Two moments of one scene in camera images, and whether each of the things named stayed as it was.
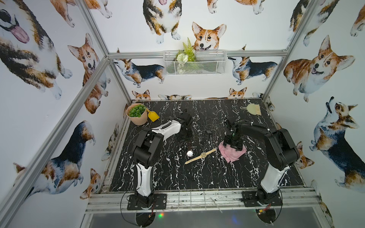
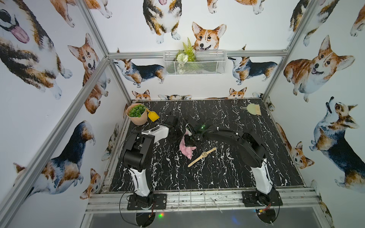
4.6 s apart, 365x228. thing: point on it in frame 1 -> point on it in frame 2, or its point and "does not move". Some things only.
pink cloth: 229,153 -> 187,151
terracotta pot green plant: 138,113 does not move
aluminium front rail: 203,201 does not move
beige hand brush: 253,109 does not move
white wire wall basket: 208,62 does not move
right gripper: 237,147 -> 187,143
